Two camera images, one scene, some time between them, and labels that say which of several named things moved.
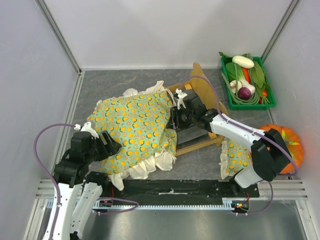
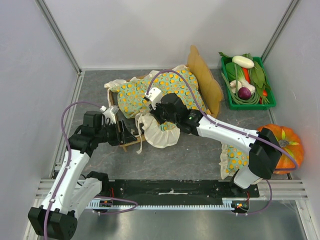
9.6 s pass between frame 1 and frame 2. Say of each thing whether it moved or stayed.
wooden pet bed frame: moved
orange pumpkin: stayed
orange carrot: stayed
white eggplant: stayed
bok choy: stayed
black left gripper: moved
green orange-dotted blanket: moved
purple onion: stayed
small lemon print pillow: stayed
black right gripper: moved
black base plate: stayed
